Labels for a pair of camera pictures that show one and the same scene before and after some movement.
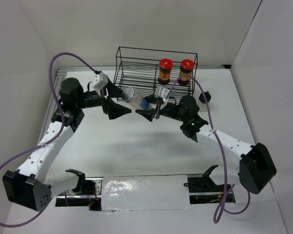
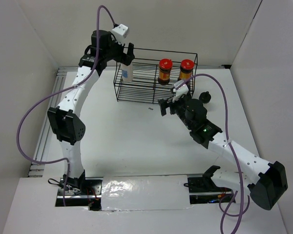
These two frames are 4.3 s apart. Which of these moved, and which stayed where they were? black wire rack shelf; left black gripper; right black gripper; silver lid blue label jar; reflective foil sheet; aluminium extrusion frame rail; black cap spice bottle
Moved: right black gripper; silver lid blue label jar; left black gripper
Stayed: black wire rack shelf; reflective foil sheet; aluminium extrusion frame rail; black cap spice bottle
